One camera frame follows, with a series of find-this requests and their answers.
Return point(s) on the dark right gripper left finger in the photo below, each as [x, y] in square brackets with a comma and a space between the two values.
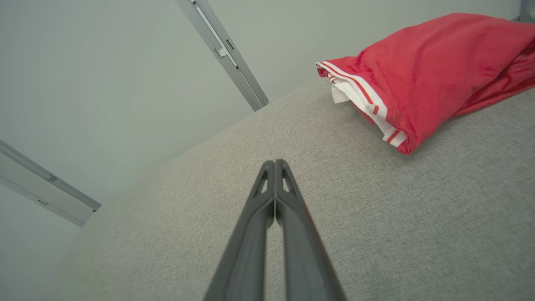
[246, 251]

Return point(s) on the red basketball jersey white trim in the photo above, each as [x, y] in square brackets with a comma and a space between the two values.
[439, 62]

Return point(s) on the grey slotted wall rail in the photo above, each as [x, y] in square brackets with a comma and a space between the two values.
[230, 58]
[50, 188]

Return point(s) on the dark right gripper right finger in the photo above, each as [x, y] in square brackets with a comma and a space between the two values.
[307, 259]

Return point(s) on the grey fabric sofa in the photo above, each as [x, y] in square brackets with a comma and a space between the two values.
[418, 230]

